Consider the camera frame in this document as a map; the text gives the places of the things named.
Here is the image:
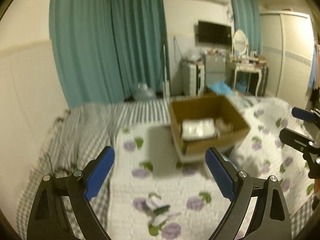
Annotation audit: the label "beige plush toy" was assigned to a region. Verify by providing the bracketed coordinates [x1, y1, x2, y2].
[215, 118, 234, 134]

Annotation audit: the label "white green socks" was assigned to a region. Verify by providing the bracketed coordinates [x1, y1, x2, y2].
[144, 194, 181, 228]

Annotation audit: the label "floral tissue pack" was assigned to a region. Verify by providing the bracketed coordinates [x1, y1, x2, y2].
[181, 118, 218, 141]

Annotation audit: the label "white dressing table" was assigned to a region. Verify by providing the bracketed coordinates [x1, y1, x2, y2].
[225, 60, 269, 96]

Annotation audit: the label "white wardrobe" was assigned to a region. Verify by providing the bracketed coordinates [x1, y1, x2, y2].
[260, 11, 314, 108]

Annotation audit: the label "grey checkered bed sheet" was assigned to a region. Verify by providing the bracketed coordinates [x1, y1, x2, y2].
[15, 97, 251, 240]

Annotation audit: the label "blue plastic bag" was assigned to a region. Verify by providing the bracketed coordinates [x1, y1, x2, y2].
[208, 80, 235, 96]

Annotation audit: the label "white oval vanity mirror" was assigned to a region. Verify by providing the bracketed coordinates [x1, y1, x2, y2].
[232, 29, 249, 55]

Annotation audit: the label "grey mini fridge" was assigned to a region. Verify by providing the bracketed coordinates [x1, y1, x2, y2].
[204, 54, 226, 94]

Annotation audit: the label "white floral quilt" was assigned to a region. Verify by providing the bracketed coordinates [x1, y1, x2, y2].
[107, 97, 314, 239]

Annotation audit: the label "brown cardboard box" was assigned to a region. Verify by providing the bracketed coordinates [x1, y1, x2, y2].
[169, 95, 250, 163]

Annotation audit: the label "white suitcase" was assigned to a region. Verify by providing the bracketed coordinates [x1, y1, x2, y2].
[181, 62, 205, 96]

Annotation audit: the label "teal curtain right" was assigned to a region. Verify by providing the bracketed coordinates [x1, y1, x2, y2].
[231, 0, 262, 54]

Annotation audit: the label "teal curtain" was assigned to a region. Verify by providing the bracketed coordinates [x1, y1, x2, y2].
[231, 0, 262, 54]
[49, 0, 170, 108]

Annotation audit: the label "clear plastic bag on suitcase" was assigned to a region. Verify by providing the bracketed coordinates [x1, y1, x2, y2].
[185, 48, 202, 63]

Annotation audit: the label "white upright mop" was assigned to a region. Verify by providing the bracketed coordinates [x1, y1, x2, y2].
[163, 44, 170, 99]

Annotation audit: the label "clear water jug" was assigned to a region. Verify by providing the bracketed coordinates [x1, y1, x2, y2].
[133, 83, 157, 101]

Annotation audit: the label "teal curtain left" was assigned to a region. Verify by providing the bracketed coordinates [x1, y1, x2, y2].
[49, 0, 170, 108]

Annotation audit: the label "black cable with charger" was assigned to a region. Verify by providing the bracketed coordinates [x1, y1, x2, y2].
[46, 152, 78, 178]

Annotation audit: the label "black wall television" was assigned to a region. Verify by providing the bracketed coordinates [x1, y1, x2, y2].
[198, 21, 232, 46]

